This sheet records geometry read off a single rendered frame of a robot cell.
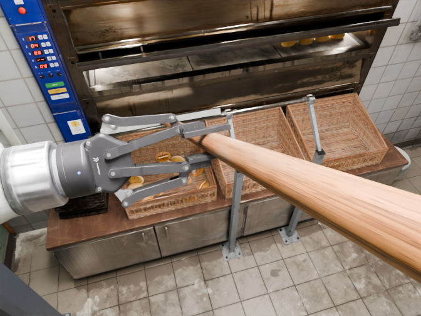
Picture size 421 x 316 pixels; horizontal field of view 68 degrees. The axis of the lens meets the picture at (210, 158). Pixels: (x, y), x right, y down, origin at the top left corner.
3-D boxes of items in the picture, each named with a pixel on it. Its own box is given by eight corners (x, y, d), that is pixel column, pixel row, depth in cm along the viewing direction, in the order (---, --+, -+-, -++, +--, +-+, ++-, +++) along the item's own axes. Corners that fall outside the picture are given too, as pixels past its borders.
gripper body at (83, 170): (61, 138, 45) (126, 126, 47) (76, 194, 47) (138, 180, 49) (47, 143, 38) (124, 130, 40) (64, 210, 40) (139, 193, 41)
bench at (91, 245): (77, 220, 256) (51, 175, 213) (341, 160, 300) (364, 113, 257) (77, 288, 220) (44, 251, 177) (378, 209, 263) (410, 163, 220)
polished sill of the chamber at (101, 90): (91, 91, 183) (89, 86, 180) (363, 49, 215) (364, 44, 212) (91, 98, 179) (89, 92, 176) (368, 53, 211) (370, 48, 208)
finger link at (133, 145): (109, 158, 45) (104, 148, 45) (181, 131, 47) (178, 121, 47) (106, 162, 42) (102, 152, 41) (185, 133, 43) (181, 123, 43)
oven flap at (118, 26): (76, 49, 157) (62, 5, 147) (386, 8, 189) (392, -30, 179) (75, 50, 153) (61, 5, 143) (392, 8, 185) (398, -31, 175)
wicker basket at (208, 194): (121, 162, 221) (112, 134, 200) (199, 147, 230) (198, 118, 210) (127, 221, 189) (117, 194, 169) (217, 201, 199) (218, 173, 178)
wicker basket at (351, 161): (279, 131, 242) (285, 103, 221) (344, 120, 251) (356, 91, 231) (307, 180, 210) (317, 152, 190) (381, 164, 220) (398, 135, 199)
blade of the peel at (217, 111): (220, 113, 149) (220, 108, 148) (101, 135, 138) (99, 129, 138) (205, 113, 183) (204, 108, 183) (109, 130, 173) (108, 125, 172)
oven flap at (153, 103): (102, 127, 195) (94, 95, 186) (356, 82, 227) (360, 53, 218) (102, 130, 191) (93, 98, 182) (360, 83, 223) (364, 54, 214)
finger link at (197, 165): (176, 165, 45) (180, 185, 45) (210, 158, 46) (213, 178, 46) (175, 163, 46) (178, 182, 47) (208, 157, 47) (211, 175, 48)
